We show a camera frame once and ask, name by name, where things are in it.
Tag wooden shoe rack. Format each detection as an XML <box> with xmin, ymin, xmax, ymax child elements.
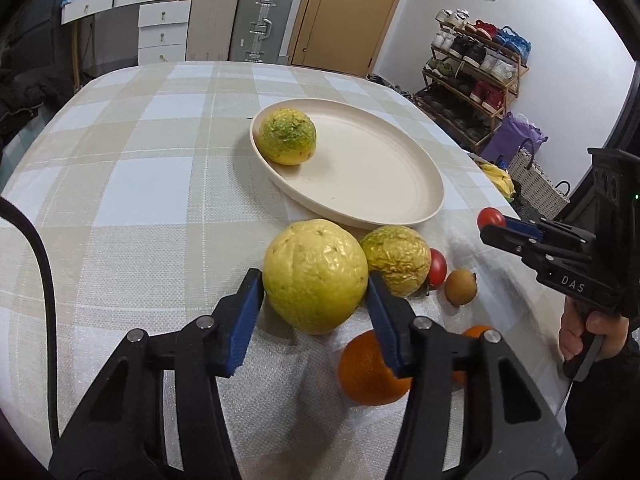
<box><xmin>414</xmin><ymin>7</ymin><xmax>531</xmax><ymax>156</ymax></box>

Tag black cable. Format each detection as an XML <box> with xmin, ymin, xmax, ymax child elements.
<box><xmin>0</xmin><ymin>197</ymin><xmax>61</xmax><ymax>441</ymax></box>

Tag grey suitcase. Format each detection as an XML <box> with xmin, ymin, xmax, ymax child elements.
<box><xmin>228</xmin><ymin>0</ymin><xmax>300</xmax><ymax>65</ymax></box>

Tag scattered sneakers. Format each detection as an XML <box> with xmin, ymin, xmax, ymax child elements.
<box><xmin>367</xmin><ymin>74</ymin><xmax>416</xmax><ymax>98</ymax></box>

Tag brown longan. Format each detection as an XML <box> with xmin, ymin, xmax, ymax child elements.
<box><xmin>444</xmin><ymin>268</ymin><xmax>478</xmax><ymax>307</ymax></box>

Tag beige checked tablecloth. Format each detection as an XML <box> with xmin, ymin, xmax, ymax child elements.
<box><xmin>0</xmin><ymin>60</ymin><xmax>571</xmax><ymax>480</ymax></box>

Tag white desk with drawers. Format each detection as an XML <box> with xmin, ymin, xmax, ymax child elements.
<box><xmin>61</xmin><ymin>0</ymin><xmax>193</xmax><ymax>66</ymax></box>

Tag beige suitcase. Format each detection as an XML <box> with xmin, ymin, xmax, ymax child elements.
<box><xmin>186</xmin><ymin>0</ymin><xmax>246</xmax><ymax>62</ymax></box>

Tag large orange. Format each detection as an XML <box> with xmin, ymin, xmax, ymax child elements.
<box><xmin>338</xmin><ymin>330</ymin><xmax>412</xmax><ymax>406</ymax></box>

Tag beige round plate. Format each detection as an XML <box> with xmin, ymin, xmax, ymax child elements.
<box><xmin>249</xmin><ymin>98</ymin><xmax>445</xmax><ymax>227</ymax></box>

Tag purple bag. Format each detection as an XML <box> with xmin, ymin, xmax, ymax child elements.
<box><xmin>481</xmin><ymin>112</ymin><xmax>548</xmax><ymax>171</ymax></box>

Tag person's right hand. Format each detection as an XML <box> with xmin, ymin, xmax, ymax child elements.
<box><xmin>559</xmin><ymin>297</ymin><xmax>632</xmax><ymax>363</ymax></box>

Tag yellow plastic bag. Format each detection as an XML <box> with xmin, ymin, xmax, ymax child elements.
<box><xmin>475</xmin><ymin>160</ymin><xmax>516</xmax><ymax>203</ymax></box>

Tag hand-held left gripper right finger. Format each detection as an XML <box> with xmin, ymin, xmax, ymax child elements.
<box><xmin>367</xmin><ymin>269</ymin><xmax>578</xmax><ymax>480</ymax></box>

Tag small orange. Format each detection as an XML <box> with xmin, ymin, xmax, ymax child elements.
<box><xmin>451</xmin><ymin>325</ymin><xmax>493</xmax><ymax>388</ymax></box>

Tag green-patched yellow guava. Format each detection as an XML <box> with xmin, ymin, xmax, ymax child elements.
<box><xmin>258</xmin><ymin>108</ymin><xmax>317</xmax><ymax>166</ymax></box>

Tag wooden door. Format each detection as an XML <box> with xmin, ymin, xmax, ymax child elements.
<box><xmin>290</xmin><ymin>0</ymin><xmax>416</xmax><ymax>78</ymax></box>

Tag wrinkled yellow guava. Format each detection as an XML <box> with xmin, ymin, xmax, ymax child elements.
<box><xmin>360</xmin><ymin>226</ymin><xmax>432</xmax><ymax>298</ymax></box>

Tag red tomato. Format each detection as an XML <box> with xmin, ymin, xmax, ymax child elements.
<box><xmin>476</xmin><ymin>207</ymin><xmax>507</xmax><ymax>231</ymax></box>
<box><xmin>426</xmin><ymin>248</ymin><xmax>447</xmax><ymax>291</ymax></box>

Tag person's right forearm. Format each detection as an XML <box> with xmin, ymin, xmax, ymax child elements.
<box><xmin>565</xmin><ymin>332</ymin><xmax>640</xmax><ymax>468</ymax></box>

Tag dark jacket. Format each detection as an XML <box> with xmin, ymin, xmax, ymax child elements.
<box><xmin>0</xmin><ymin>67</ymin><xmax>81</xmax><ymax>146</ymax></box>

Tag smooth pale yellow guava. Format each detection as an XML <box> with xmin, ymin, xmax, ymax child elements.
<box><xmin>262</xmin><ymin>219</ymin><xmax>370</xmax><ymax>336</ymax></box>

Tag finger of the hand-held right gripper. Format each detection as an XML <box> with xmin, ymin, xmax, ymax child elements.
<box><xmin>501</xmin><ymin>216</ymin><xmax>596</xmax><ymax>243</ymax></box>
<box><xmin>480</xmin><ymin>225</ymin><xmax>591</xmax><ymax>263</ymax></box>

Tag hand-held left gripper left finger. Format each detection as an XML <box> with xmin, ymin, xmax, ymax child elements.
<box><xmin>48</xmin><ymin>267</ymin><xmax>266</xmax><ymax>480</ymax></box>

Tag grey wicker basket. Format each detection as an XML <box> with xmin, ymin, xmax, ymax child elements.
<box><xmin>507</xmin><ymin>142</ymin><xmax>571</xmax><ymax>221</ymax></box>

